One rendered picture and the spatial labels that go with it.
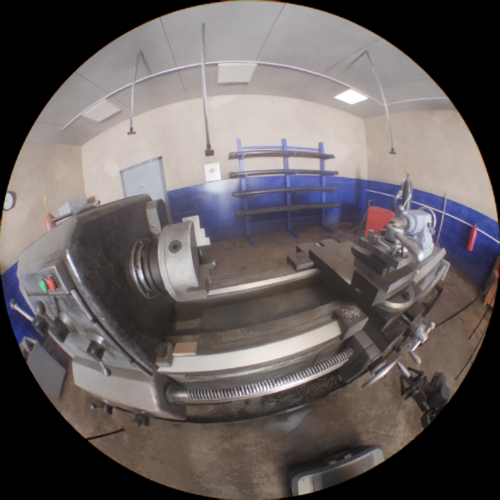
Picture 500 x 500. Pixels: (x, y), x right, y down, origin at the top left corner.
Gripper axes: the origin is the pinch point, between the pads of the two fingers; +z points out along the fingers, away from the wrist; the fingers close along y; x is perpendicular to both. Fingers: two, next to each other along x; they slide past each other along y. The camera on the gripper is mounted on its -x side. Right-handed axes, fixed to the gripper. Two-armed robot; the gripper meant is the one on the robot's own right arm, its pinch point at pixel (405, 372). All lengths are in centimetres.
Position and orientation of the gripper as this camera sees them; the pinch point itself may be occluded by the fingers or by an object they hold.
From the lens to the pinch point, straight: 72.4
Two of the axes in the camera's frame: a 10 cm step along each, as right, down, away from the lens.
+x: -0.8, 9.1, 4.0
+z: -1.9, -4.1, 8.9
